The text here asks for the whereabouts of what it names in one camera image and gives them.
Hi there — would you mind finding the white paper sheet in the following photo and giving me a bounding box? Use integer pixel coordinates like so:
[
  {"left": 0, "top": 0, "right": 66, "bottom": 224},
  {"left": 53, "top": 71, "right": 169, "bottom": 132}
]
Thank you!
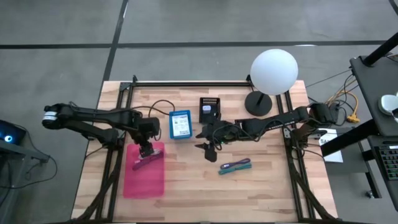
[{"left": 318, "top": 128, "right": 345, "bottom": 164}]

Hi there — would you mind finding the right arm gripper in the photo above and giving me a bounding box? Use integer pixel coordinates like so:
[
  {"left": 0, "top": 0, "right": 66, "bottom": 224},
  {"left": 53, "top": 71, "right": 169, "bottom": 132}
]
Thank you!
[{"left": 194, "top": 119, "right": 241, "bottom": 164}]

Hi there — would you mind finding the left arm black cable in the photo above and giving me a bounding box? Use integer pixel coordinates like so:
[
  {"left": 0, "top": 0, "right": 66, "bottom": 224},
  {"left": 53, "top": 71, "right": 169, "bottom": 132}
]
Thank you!
[{"left": 130, "top": 99, "right": 176, "bottom": 118}]

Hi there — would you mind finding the black plastic bin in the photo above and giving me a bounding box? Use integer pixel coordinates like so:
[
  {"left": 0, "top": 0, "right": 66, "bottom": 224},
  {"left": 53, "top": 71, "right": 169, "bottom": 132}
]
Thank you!
[{"left": 198, "top": 96, "right": 221, "bottom": 124}]

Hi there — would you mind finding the black aluminium table frame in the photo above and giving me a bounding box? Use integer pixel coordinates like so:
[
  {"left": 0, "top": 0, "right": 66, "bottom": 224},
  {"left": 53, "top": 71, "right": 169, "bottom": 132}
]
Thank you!
[{"left": 73, "top": 74, "right": 338, "bottom": 223}]

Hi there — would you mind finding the blue plastic bin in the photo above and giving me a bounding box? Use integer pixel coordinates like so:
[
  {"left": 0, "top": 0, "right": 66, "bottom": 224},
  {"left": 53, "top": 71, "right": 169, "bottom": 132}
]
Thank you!
[{"left": 168, "top": 109, "right": 193, "bottom": 140}]

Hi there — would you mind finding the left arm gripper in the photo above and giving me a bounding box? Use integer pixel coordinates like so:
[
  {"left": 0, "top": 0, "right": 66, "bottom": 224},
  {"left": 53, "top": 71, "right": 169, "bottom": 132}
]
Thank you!
[{"left": 136, "top": 116, "right": 162, "bottom": 159}]

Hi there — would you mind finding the grey equipment stand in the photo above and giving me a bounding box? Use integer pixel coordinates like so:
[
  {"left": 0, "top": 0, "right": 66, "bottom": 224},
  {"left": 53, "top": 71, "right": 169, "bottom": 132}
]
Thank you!
[{"left": 0, "top": 139, "right": 51, "bottom": 224}]

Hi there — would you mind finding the black keyboard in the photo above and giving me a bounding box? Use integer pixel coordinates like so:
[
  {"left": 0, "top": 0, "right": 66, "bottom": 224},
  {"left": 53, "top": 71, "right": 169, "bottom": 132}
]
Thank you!
[{"left": 377, "top": 144, "right": 398, "bottom": 182}]

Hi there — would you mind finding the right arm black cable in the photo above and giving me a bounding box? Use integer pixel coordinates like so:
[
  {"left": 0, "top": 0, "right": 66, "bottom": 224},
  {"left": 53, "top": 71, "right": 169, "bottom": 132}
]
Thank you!
[{"left": 217, "top": 119, "right": 282, "bottom": 142}]

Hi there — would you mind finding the black device blue light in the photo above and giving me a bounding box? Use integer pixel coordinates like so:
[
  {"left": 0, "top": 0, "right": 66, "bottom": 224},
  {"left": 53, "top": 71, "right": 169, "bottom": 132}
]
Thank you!
[{"left": 0, "top": 119, "right": 27, "bottom": 146}]

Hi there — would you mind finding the black diagonal pole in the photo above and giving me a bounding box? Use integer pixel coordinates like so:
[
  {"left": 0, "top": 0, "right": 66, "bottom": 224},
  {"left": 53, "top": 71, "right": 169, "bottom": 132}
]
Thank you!
[{"left": 363, "top": 32, "right": 398, "bottom": 67}]

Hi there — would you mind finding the white globe lamp black base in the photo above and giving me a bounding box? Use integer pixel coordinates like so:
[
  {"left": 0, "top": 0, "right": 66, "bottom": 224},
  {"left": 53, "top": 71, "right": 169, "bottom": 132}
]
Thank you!
[{"left": 244, "top": 49, "right": 299, "bottom": 118}]

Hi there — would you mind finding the purple cable tie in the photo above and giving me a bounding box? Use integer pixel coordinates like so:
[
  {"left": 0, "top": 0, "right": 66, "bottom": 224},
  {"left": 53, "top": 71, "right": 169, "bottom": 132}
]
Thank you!
[{"left": 220, "top": 157, "right": 252, "bottom": 170}]

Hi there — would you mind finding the black side desk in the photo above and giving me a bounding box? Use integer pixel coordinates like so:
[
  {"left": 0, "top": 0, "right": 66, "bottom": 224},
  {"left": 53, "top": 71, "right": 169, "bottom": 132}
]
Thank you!
[{"left": 320, "top": 55, "right": 398, "bottom": 213}]

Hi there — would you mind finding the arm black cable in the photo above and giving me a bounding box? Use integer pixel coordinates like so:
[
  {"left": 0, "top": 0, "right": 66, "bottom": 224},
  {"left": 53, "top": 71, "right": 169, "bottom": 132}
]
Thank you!
[
  {"left": 130, "top": 99, "right": 176, "bottom": 118},
  {"left": 217, "top": 119, "right": 282, "bottom": 142}
]

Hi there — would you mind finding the yellow power cable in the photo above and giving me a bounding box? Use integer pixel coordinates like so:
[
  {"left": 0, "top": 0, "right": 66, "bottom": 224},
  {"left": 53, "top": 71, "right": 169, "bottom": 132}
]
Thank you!
[{"left": 325, "top": 80, "right": 361, "bottom": 124}]

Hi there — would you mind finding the black power adapter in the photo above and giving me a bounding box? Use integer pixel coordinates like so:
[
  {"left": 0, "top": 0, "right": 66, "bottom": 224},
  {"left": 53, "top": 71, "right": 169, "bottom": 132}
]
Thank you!
[{"left": 332, "top": 103, "right": 342, "bottom": 124}]

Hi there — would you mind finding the white round device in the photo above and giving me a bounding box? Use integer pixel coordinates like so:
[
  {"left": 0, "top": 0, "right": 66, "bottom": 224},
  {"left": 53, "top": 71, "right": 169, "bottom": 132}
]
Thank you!
[{"left": 377, "top": 92, "right": 398, "bottom": 116}]

